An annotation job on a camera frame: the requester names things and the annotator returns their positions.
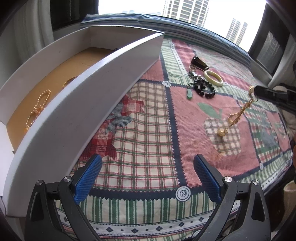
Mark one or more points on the gold bangle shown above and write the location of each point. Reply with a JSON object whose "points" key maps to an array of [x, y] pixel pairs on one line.
{"points": [[68, 82]]}

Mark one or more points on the brown leather watch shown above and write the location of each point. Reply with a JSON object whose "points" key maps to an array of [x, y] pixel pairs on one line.
{"points": [[198, 63]]}

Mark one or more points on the cream jade bangle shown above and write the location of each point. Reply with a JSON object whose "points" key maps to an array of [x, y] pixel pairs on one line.
{"points": [[213, 78]]}

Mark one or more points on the silver ring keychain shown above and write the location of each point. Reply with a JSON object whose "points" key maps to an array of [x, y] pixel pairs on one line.
{"points": [[192, 72]]}

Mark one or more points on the green jade pendant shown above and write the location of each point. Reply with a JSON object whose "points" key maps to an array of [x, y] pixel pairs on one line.
{"points": [[190, 88]]}

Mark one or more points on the patchwork plaid quilt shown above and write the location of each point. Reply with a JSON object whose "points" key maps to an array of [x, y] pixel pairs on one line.
{"points": [[147, 188]]}

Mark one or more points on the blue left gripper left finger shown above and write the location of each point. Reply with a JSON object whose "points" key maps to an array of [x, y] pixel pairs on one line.
{"points": [[85, 177]]}

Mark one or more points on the white cardboard box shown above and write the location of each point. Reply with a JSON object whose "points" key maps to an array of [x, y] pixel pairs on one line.
{"points": [[53, 144]]}

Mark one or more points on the white curtain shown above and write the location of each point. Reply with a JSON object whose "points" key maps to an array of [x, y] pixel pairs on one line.
{"points": [[24, 31]]}

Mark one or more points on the folded grey blue mat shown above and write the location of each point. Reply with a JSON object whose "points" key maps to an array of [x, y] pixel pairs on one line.
{"points": [[176, 29]]}

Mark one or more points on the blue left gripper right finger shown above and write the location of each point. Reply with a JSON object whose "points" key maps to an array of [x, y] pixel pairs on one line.
{"points": [[210, 177]]}

